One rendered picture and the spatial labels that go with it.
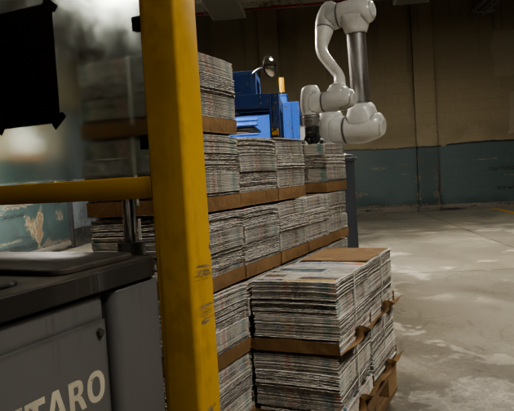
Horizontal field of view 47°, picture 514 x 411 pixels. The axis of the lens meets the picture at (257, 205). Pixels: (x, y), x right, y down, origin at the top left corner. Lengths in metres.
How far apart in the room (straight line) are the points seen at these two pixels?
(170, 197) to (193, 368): 0.36
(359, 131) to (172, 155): 2.08
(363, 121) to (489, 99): 9.42
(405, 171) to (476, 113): 1.75
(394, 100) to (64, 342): 11.40
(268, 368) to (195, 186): 0.86
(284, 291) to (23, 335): 1.05
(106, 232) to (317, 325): 0.70
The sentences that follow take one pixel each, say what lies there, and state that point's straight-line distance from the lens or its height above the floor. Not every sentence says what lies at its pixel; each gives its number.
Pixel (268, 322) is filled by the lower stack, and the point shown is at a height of 0.47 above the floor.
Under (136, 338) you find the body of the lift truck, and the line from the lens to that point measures 1.16.
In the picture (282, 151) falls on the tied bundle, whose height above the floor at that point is 1.02.
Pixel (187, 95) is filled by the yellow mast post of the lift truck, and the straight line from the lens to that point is 1.27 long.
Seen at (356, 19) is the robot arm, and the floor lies 1.71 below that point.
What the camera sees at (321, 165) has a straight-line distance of 2.73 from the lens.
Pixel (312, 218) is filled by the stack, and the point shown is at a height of 0.74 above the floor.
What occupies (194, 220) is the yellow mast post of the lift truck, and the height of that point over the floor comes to 0.85.
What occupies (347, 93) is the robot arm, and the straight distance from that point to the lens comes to 2.99.
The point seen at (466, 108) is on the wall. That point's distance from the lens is 12.43.
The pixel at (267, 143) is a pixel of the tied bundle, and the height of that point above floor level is 1.04.
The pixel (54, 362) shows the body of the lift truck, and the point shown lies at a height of 0.66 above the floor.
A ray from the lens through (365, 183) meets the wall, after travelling 12.04.
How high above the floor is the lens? 0.94
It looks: 3 degrees down
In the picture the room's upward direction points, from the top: 3 degrees counter-clockwise
